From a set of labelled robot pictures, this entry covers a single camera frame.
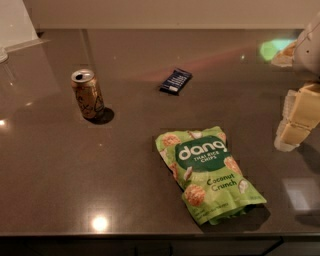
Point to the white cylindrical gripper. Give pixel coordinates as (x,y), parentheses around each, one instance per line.
(308,50)

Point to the green rice chip bag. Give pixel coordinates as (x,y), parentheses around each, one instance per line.
(214,188)

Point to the orange soda can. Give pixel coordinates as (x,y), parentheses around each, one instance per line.
(87,92)

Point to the dark blue snack bar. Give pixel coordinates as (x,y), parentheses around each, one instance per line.
(176,81)

